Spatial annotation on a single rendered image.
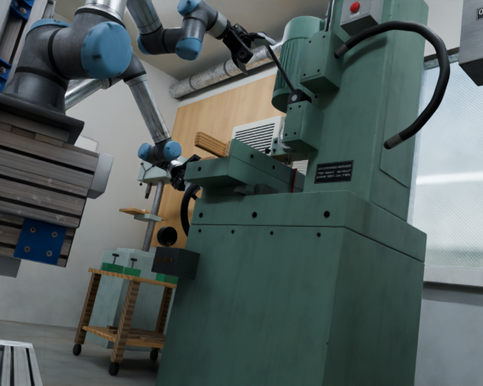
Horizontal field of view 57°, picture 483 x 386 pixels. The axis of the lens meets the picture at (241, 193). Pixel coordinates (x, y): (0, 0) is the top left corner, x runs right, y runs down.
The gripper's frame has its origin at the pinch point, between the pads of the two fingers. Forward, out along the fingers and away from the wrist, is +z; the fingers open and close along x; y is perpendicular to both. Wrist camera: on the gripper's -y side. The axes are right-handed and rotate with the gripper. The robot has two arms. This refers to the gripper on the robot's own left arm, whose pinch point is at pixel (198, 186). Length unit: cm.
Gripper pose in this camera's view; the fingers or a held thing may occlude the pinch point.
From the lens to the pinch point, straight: 177.3
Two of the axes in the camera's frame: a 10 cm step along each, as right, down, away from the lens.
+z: 4.7, 4.1, -7.8
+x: -7.0, -3.6, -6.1
